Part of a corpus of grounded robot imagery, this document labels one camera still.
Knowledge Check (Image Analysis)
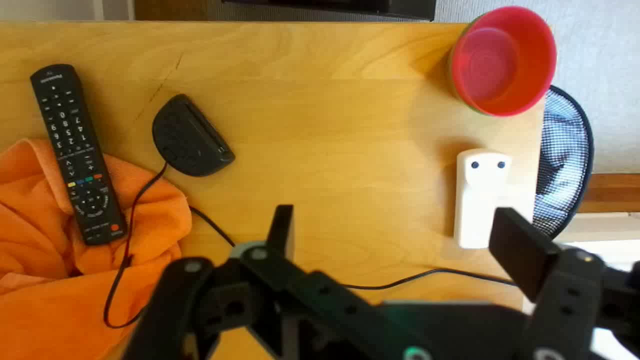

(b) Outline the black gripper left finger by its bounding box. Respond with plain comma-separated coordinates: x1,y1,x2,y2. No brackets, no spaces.
122,205,403,360

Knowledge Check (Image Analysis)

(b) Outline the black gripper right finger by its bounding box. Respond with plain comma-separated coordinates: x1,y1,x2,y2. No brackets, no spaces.
489,207,640,360

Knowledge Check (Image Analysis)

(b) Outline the pink and green cup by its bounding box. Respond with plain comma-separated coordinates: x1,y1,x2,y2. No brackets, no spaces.
446,6,561,118

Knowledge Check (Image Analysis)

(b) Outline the wooden side table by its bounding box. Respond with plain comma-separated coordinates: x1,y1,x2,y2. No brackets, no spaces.
578,173,640,215

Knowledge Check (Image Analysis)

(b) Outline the white power adapter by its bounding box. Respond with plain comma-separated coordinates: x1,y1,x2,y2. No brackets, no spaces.
452,149,516,251

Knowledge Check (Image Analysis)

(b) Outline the black half-round device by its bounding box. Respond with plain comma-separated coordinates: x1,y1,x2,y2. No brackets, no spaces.
150,93,237,178

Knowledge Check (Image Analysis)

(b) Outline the orange cloth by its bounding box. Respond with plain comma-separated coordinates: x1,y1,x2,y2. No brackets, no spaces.
0,137,195,360

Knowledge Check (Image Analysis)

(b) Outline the black remote control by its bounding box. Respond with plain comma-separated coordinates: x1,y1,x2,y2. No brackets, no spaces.
28,63,128,249

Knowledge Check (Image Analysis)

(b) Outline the thin black cable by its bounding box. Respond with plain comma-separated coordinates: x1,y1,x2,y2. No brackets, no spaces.
103,163,518,330

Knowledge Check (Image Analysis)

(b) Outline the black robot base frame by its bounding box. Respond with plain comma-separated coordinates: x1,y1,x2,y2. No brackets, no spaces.
133,0,439,22

